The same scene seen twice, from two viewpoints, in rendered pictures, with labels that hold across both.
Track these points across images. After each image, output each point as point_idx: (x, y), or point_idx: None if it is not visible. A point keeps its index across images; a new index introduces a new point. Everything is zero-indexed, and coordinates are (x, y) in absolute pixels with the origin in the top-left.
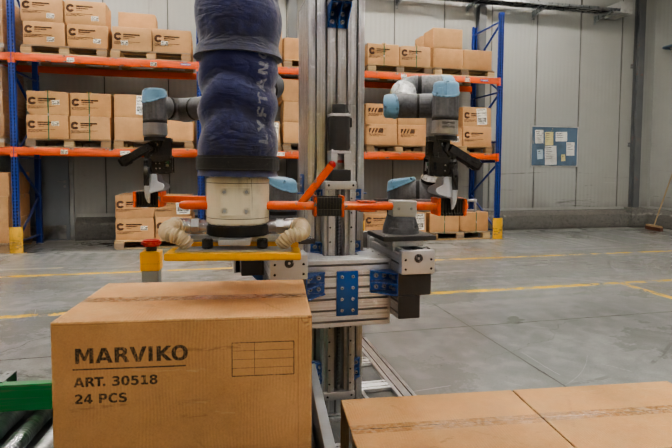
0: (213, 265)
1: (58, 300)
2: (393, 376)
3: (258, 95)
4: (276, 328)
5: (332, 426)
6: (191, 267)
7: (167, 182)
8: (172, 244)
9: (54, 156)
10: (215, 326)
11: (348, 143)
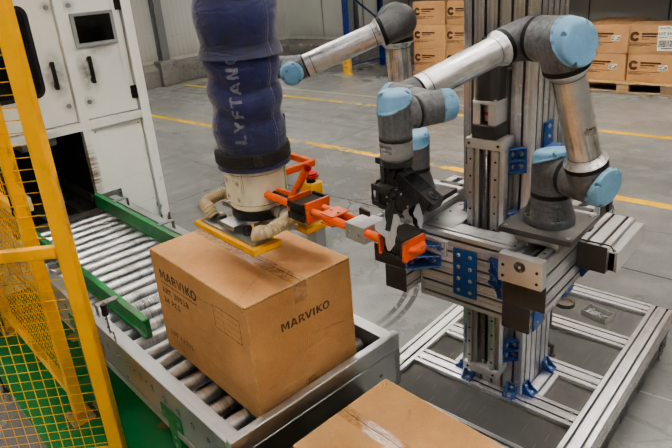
0: (666, 131)
1: (462, 151)
2: (620, 378)
3: (230, 100)
4: (229, 307)
5: (475, 394)
6: (634, 130)
7: (667, 1)
8: (651, 88)
9: None
10: (203, 287)
11: (495, 91)
